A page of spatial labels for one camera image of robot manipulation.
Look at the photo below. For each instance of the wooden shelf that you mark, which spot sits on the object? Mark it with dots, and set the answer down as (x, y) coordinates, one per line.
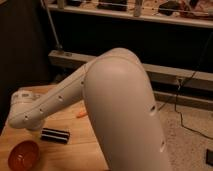
(194, 13)

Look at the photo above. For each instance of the metal pole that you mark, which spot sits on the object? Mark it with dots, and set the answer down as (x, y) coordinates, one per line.
(58, 45)

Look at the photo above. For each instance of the orange bowl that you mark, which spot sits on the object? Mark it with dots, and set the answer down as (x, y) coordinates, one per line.
(24, 156)

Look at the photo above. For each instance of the orange carrot toy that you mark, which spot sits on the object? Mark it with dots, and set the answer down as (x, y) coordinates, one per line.
(81, 114)

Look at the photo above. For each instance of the wooden beam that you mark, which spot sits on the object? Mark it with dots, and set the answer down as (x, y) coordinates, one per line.
(157, 73)

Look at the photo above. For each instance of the black striped eraser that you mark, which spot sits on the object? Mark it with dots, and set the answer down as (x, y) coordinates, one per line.
(54, 135)

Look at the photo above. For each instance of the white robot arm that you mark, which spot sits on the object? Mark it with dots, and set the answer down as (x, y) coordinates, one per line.
(121, 107)

